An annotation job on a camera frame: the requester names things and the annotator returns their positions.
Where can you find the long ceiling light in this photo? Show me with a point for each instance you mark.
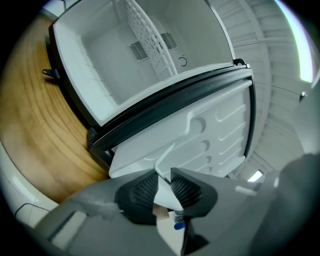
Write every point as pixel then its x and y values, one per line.
pixel 255 176

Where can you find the black mini fridge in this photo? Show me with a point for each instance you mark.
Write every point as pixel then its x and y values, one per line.
pixel 212 140

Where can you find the white fridge shelf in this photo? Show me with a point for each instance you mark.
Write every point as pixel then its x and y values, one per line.
pixel 145 32

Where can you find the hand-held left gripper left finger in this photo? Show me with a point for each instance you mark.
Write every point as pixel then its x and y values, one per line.
pixel 125 200

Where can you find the wide ceiling light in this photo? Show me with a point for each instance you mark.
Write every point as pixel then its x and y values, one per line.
pixel 300 50

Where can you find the wooden top table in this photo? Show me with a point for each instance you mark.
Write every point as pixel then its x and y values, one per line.
pixel 45 137

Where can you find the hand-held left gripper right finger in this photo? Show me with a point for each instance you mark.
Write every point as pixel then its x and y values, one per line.
pixel 205 197

